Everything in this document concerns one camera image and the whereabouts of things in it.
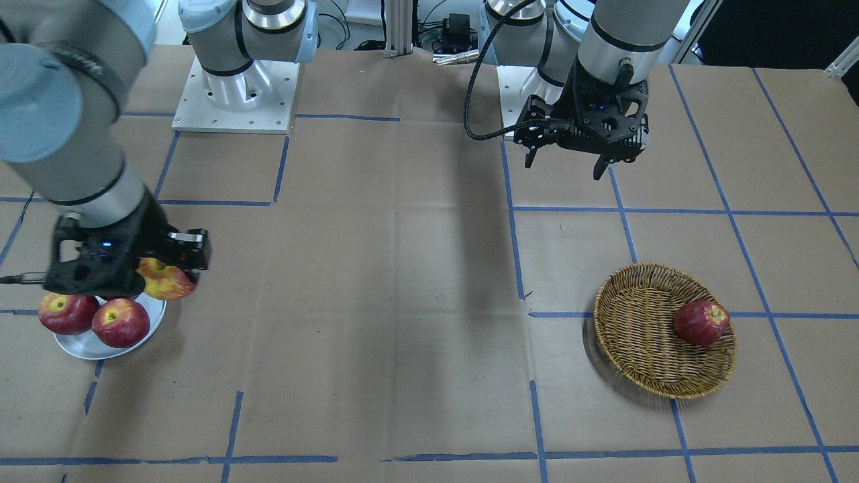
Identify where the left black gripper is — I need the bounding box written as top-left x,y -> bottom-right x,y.
513,95 -> 613,180

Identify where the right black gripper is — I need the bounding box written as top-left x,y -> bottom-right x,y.
138,198 -> 212,271

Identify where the yellow-red apple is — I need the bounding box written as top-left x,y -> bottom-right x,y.
137,258 -> 197,301

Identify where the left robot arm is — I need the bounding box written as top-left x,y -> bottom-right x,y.
463,1 -> 687,180

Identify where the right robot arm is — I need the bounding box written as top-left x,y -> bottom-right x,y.
2,1 -> 318,271

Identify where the red apple on plate front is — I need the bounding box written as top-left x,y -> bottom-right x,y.
91,299 -> 150,348

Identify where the light blue plate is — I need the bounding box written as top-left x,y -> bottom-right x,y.
54,294 -> 166,360

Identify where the woven wicker basket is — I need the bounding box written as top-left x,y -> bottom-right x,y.
593,262 -> 738,400

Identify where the dark red apple in basket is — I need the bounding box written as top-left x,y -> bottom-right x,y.
674,301 -> 730,347

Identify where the black power adapter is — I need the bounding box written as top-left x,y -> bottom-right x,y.
442,13 -> 472,53

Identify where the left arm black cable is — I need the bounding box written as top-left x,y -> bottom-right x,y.
464,0 -> 548,142

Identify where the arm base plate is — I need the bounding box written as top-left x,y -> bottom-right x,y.
497,65 -> 564,126
172,59 -> 301,135

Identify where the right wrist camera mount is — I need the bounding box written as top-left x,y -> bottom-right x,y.
41,190 -> 163,299

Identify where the aluminium frame post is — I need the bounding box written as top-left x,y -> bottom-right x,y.
381,0 -> 416,58

